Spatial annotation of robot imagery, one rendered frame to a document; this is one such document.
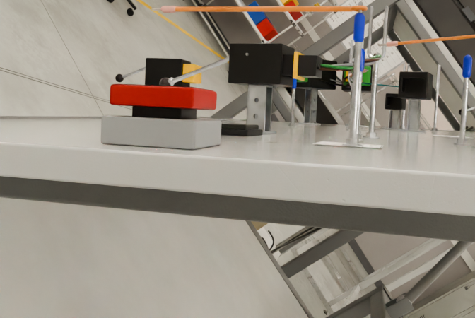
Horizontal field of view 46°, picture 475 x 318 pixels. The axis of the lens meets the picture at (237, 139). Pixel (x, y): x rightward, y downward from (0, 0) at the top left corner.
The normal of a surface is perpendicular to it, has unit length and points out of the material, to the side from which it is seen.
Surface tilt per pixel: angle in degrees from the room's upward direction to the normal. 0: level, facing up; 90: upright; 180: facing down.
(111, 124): 90
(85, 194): 90
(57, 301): 0
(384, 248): 90
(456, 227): 90
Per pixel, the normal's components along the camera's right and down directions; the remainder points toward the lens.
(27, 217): 0.81, -0.55
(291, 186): -0.23, 0.04
